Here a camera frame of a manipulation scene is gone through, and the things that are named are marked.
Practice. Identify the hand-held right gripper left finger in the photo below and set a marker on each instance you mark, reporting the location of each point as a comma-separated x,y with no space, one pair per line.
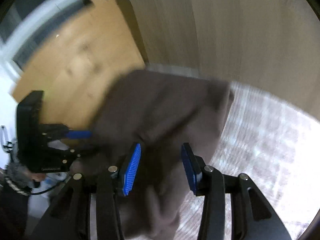
131,170

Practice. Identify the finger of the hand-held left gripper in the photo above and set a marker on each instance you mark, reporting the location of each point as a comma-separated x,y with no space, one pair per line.
67,155
80,134

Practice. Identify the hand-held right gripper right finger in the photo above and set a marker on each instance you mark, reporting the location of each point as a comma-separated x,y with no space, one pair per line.
188,172

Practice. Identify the brown fleece pants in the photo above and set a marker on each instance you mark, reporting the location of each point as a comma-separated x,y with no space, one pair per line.
162,110

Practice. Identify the person's left forearm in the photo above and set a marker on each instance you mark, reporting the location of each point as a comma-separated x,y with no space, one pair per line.
12,205

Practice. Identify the person's left hand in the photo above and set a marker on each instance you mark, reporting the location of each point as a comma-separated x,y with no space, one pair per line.
38,177

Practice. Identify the pine wood headboard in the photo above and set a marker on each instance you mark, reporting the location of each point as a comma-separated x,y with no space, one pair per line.
75,55

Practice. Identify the light wooden wardrobe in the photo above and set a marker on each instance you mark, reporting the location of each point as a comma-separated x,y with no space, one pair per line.
237,30

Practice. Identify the white window frame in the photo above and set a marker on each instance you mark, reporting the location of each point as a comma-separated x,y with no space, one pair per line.
37,12

